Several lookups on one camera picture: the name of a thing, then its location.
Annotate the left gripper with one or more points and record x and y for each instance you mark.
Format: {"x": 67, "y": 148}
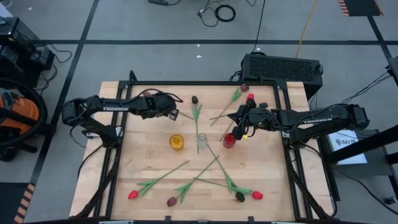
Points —
{"x": 146, "y": 107}

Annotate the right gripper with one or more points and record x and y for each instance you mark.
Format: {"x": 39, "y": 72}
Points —
{"x": 258, "y": 121}

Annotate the red artificial tulip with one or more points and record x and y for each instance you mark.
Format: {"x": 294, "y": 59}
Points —
{"x": 257, "y": 195}
{"x": 133, "y": 194}
{"x": 250, "y": 96}

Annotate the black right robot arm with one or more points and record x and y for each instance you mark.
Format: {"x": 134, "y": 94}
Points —
{"x": 320, "y": 119}

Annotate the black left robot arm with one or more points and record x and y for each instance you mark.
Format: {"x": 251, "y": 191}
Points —
{"x": 115, "y": 108}

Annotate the red glass vase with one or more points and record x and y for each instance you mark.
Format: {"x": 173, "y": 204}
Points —
{"x": 228, "y": 141}

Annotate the yellow glass vase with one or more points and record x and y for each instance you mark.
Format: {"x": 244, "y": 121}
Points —
{"x": 176, "y": 142}

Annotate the clear glass vase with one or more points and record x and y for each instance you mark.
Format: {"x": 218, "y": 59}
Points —
{"x": 202, "y": 141}

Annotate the black perforated computer case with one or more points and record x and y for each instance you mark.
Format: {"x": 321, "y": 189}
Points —
{"x": 280, "y": 70}

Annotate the white printed paper sheet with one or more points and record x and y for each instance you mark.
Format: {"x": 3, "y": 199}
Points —
{"x": 348, "y": 149}

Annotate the black power adapter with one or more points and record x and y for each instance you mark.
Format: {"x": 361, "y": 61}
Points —
{"x": 158, "y": 2}

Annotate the orange vacuum cleaner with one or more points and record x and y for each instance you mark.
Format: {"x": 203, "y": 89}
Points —
{"x": 21, "y": 110}
{"x": 44, "y": 109}

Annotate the black diagonal beam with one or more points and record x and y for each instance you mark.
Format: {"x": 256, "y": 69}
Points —
{"x": 367, "y": 143}

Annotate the black side desk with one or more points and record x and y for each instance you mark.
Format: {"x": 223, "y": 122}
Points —
{"x": 377, "y": 169}

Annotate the black device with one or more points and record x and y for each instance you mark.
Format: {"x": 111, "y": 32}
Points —
{"x": 394, "y": 70}

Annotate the hazard-striped black floor mat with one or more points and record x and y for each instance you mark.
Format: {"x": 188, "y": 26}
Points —
{"x": 12, "y": 202}
{"x": 360, "y": 7}

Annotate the black equipment rack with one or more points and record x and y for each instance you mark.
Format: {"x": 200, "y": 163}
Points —
{"x": 18, "y": 46}

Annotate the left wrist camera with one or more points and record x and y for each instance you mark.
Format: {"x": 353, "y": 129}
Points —
{"x": 164, "y": 101}

